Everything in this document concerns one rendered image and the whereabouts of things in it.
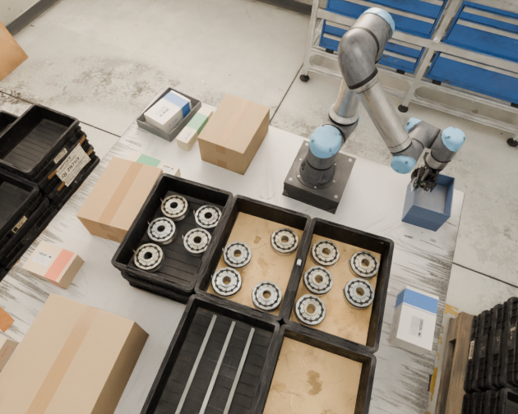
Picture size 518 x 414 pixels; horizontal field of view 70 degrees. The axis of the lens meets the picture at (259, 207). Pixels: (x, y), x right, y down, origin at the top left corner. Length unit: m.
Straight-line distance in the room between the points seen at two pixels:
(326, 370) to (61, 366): 0.80
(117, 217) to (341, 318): 0.90
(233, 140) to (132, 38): 2.30
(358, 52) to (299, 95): 1.98
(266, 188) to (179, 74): 1.85
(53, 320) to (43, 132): 1.33
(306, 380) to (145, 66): 2.82
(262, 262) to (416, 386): 0.68
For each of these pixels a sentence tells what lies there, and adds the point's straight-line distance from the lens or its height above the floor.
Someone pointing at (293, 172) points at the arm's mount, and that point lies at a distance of 1.62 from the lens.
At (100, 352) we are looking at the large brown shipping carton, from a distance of 1.30.
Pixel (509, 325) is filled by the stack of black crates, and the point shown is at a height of 0.49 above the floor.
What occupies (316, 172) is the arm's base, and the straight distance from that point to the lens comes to 1.54.
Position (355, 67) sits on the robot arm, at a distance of 1.17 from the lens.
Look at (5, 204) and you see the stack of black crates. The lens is 2.38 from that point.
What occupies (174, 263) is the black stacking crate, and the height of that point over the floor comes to 0.83.
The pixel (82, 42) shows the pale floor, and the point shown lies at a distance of 3.87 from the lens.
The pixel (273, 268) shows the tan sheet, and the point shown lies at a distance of 1.37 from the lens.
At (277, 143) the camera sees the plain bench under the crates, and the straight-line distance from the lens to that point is 1.84.
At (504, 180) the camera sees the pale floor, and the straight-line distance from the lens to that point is 3.13.
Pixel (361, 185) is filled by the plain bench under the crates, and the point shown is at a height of 0.70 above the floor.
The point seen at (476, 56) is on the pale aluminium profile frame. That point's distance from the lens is 2.89.
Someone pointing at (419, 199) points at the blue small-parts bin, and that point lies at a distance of 1.72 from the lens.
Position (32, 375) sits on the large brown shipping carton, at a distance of 1.36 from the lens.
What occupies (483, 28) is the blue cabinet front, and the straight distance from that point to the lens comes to 2.83.
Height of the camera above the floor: 2.10
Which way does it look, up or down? 59 degrees down
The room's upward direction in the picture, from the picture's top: 3 degrees clockwise
